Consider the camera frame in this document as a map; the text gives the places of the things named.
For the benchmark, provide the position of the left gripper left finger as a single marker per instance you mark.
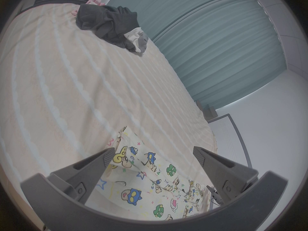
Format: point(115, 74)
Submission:
point(81, 177)

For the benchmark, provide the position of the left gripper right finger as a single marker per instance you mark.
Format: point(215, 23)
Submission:
point(226, 177)

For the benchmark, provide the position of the white printed pyjama top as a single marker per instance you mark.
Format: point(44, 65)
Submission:
point(149, 177)

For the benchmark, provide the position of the bed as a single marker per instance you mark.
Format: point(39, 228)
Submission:
point(84, 92)

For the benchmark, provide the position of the pile of clothes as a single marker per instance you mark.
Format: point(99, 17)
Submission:
point(108, 25)

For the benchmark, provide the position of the grey bedside table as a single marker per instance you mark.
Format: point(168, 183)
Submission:
point(209, 114)

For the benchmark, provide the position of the blue-green curtain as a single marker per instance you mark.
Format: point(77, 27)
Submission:
point(228, 56)
point(168, 3)

